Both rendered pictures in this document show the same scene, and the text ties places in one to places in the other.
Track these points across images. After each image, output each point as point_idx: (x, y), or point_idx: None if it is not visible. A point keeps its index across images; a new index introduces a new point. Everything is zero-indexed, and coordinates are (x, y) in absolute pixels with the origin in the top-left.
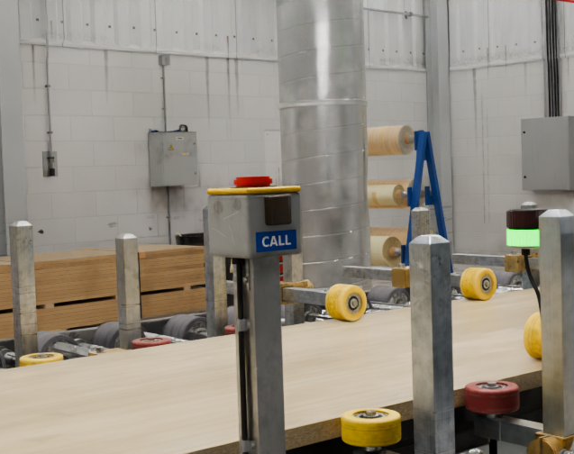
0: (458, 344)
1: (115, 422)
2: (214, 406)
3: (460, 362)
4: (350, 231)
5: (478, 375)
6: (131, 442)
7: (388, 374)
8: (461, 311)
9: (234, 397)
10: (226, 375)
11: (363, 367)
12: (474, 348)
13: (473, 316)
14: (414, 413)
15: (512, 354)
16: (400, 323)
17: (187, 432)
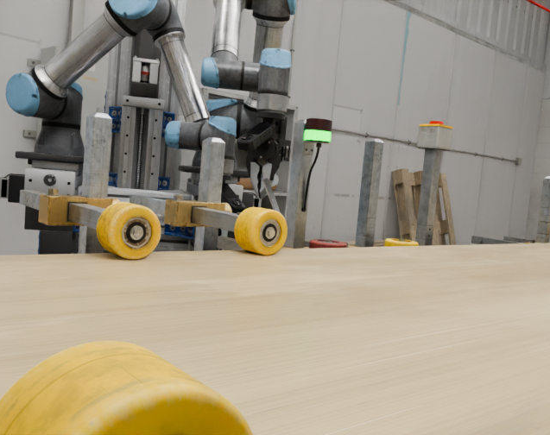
0: (343, 278)
1: (549, 257)
2: (508, 257)
3: (345, 261)
4: None
5: (332, 251)
6: (514, 249)
7: (407, 260)
8: (303, 388)
9: (506, 260)
10: None
11: (436, 267)
12: (325, 272)
13: (285, 346)
14: (375, 220)
15: (288, 261)
16: (458, 339)
17: (494, 249)
